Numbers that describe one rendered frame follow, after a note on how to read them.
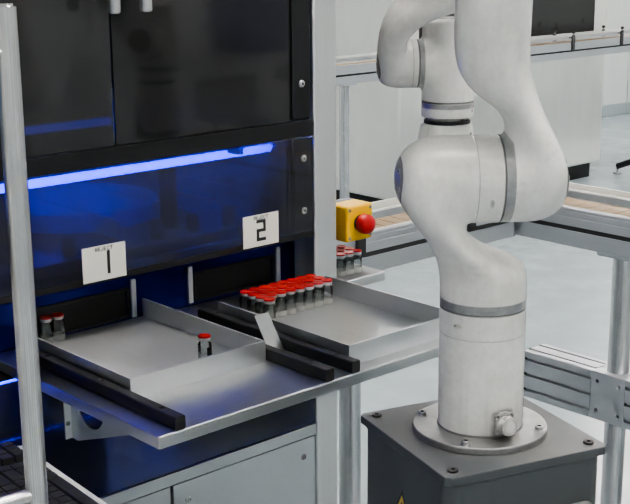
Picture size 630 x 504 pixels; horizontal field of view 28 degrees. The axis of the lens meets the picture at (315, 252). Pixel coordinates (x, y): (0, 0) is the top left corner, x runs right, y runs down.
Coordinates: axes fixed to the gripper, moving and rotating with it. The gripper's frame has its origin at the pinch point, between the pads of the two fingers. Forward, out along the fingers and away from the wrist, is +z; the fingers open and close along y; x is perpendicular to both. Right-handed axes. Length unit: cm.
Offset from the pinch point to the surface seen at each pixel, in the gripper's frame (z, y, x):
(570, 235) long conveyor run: 23, -83, -35
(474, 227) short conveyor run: 21, -65, -49
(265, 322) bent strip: 17.7, 23.8, -18.0
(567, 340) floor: 110, -237, -145
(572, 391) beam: 62, -85, -34
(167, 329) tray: 22, 30, -38
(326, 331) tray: 22.1, 10.5, -17.5
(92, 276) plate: 10, 43, -39
